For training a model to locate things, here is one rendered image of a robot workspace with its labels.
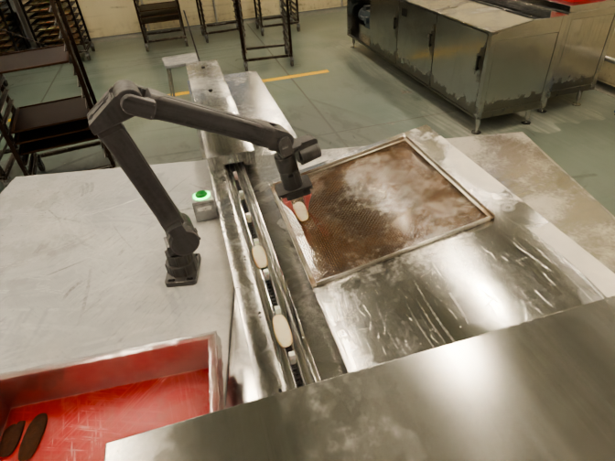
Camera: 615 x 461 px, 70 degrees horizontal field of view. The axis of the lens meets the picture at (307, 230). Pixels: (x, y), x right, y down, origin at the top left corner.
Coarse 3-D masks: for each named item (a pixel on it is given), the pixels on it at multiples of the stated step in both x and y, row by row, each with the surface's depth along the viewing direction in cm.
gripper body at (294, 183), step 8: (280, 176) 122; (288, 176) 122; (296, 176) 122; (304, 176) 128; (280, 184) 128; (288, 184) 123; (296, 184) 123; (304, 184) 125; (280, 192) 125; (288, 192) 124
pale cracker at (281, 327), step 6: (276, 318) 105; (282, 318) 105; (276, 324) 103; (282, 324) 103; (276, 330) 102; (282, 330) 102; (288, 330) 102; (276, 336) 101; (282, 336) 100; (288, 336) 100; (282, 342) 99; (288, 342) 99
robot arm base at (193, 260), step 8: (168, 256) 119; (176, 256) 120; (184, 256) 119; (192, 256) 123; (168, 264) 122; (176, 264) 120; (184, 264) 121; (192, 264) 122; (168, 272) 123; (176, 272) 121; (184, 272) 121; (192, 272) 123; (168, 280) 122; (176, 280) 121; (184, 280) 121; (192, 280) 121
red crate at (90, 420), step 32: (128, 384) 97; (160, 384) 96; (192, 384) 96; (32, 416) 92; (64, 416) 92; (96, 416) 91; (128, 416) 91; (160, 416) 90; (192, 416) 90; (64, 448) 86; (96, 448) 86
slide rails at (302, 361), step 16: (240, 176) 162; (240, 208) 145; (256, 224) 137; (256, 272) 120; (272, 272) 119; (272, 320) 106; (288, 320) 105; (272, 336) 102; (304, 352) 98; (288, 368) 95; (304, 368) 94; (288, 384) 91
